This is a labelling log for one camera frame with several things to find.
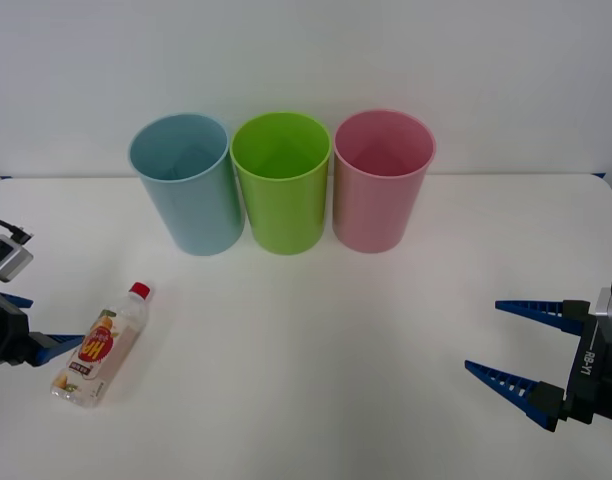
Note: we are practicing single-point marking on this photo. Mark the pale blue plastic bin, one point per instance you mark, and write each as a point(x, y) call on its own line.
point(196, 210)

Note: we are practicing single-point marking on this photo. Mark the clear bottle with red cap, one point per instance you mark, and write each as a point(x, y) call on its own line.
point(103, 350)

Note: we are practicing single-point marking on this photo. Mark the pink plastic bin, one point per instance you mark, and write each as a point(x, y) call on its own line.
point(371, 210)

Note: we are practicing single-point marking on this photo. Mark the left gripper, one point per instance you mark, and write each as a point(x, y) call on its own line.
point(3, 335)

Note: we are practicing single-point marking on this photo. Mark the green plastic bin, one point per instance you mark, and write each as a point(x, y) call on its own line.
point(286, 215)

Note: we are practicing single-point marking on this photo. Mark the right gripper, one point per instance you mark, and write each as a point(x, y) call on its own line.
point(608, 375)

